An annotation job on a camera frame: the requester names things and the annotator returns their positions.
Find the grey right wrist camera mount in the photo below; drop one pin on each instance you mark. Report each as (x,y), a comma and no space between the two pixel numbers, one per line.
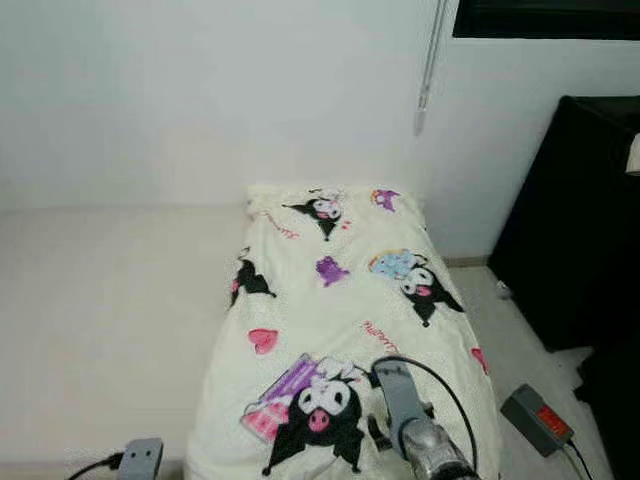
(400,395)

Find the black cabinet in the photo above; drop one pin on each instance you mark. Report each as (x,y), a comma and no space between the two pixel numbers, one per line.
(575,220)

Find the dark window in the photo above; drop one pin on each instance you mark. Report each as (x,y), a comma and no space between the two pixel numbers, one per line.
(550,18)

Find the white blind wand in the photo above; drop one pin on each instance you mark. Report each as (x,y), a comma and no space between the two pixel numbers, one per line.
(433,55)

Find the grey box red label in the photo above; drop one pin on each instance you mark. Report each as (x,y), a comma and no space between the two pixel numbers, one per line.
(532,415)

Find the cream cartoon print quilt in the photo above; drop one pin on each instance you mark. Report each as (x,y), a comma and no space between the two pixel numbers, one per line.
(330,310)

